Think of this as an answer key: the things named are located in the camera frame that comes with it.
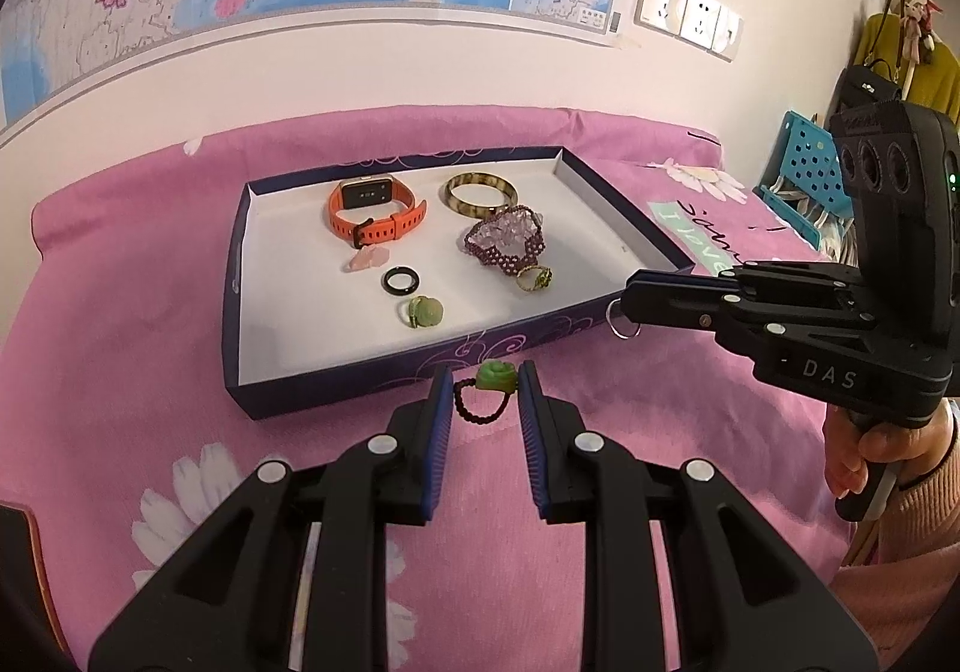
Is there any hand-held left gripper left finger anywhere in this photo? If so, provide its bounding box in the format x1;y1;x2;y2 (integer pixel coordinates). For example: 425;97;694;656
88;363;457;672

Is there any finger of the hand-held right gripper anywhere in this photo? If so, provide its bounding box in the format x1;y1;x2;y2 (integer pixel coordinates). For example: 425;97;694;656
617;269;872;337
718;262;865;311

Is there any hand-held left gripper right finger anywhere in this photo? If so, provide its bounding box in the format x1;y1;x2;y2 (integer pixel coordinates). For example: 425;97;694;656
516;360;880;672

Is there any green flower beaded ring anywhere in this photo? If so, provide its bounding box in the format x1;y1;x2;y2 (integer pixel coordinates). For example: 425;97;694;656
451;360;521;428

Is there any green jade flower ring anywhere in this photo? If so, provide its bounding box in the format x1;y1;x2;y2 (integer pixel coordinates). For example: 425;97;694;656
404;294;446;330

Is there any black ring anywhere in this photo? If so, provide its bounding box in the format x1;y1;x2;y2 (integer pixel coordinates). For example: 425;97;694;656
380;265;419;299

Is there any maroon beaded bracelet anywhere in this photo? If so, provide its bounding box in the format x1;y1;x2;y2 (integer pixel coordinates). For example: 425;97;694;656
460;222;544;266

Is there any shallow navy cardboard box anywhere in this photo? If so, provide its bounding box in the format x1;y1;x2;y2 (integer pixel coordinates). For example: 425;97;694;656
221;145;695;422

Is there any person's right forearm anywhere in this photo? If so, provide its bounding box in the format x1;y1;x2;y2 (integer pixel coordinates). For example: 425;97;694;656
832;447;960;669

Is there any person's right hand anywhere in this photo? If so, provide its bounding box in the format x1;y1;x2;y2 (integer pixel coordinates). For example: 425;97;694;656
820;400;960;497

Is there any blue perforated plastic stool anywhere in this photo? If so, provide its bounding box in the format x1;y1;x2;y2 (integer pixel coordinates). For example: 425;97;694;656
757;110;853;247

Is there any black hanging bag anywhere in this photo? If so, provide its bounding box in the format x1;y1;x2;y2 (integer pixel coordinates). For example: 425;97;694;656
829;60;905;119

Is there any yellow hanging garment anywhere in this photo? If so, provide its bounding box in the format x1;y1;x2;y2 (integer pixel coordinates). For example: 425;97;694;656
855;12;960;119

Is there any small hanging plush doll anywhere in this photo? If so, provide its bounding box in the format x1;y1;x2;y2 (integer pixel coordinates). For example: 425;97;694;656
899;0;939;62

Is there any tortoiseshell bangle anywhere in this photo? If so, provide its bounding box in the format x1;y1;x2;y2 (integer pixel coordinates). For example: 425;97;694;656
444;172;519;220

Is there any orange smart watch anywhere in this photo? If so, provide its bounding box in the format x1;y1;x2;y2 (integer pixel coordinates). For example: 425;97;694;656
327;175;429;250

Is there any pink floral bedsheet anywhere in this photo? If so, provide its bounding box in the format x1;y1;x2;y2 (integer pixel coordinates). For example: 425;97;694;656
0;105;901;672

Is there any dark orange-edged board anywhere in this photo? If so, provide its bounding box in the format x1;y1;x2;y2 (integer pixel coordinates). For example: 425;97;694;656
0;502;77;672

